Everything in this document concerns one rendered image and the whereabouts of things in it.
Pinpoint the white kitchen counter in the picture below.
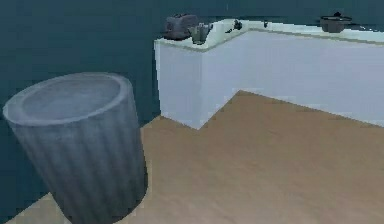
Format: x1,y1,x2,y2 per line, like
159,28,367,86
153,18,384,131

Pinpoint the pale grey-green cup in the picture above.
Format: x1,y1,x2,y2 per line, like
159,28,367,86
188,22,214,46

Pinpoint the grey toaster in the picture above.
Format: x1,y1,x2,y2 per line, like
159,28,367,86
162,13,200,42

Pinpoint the grey ribbed round bin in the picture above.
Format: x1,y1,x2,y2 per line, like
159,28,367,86
2,71,149,224

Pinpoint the dark pot with lid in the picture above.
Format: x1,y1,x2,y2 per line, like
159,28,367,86
319,11,354,34

